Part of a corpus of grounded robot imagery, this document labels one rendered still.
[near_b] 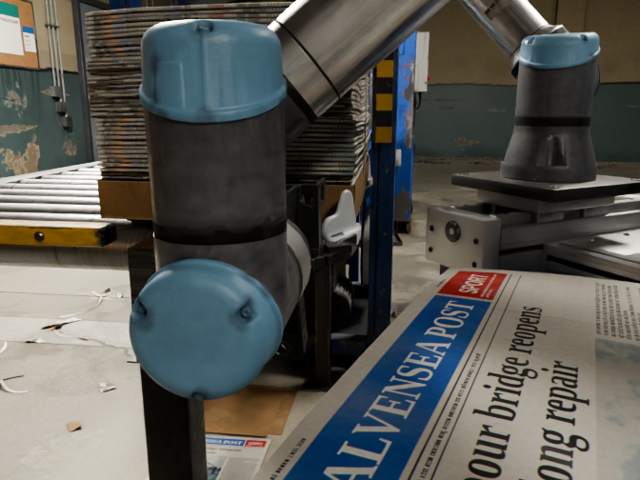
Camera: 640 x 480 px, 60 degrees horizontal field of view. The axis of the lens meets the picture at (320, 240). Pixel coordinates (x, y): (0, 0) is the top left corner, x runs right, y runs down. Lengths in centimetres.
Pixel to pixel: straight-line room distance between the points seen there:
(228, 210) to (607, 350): 19
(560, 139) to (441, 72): 841
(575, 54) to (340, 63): 60
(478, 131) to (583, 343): 913
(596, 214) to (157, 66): 84
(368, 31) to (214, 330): 24
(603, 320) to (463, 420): 13
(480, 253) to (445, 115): 850
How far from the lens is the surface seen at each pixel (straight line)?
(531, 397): 22
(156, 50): 29
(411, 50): 417
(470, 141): 938
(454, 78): 935
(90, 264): 67
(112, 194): 66
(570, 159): 95
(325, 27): 41
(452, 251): 89
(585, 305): 33
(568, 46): 96
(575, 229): 98
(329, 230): 53
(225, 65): 28
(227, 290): 27
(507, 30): 112
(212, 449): 168
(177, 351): 29
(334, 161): 59
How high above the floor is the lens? 93
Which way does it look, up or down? 13 degrees down
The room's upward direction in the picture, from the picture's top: straight up
